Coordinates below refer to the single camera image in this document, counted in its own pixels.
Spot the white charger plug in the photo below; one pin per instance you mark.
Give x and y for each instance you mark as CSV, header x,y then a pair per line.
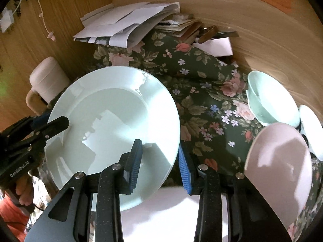
x,y
6,21

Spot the dark floral tablecloth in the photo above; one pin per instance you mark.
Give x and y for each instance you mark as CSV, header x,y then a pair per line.
x,y
207,121

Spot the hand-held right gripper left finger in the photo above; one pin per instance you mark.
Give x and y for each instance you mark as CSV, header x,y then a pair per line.
x,y
136,166

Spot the white bowl with black pattern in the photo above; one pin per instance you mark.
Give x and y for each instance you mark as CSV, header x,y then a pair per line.
x,y
313,128

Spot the person's left hand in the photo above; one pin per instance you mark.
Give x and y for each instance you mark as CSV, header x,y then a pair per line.
x,y
26,192

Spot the stack of white papers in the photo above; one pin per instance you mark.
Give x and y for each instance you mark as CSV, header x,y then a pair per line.
x,y
121,22

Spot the beige lidded mug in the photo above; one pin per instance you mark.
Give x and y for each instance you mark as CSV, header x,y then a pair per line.
x,y
48,80

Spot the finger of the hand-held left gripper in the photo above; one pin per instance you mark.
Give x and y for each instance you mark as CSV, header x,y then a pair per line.
x,y
55,126
41,121

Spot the small white box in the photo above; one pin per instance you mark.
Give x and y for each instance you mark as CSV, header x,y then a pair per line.
x,y
219,46

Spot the stack of notebooks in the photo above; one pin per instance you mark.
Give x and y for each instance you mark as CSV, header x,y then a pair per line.
x,y
176,27

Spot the mint green bowl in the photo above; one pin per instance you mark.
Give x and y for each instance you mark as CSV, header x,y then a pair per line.
x,y
272,100

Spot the mint green plate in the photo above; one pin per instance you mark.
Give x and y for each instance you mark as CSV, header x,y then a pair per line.
x,y
101,111

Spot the pink bowl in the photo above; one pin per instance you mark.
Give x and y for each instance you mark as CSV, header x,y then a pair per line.
x,y
277,169

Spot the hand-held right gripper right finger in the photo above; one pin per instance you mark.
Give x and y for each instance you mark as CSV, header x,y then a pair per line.
x,y
184,174

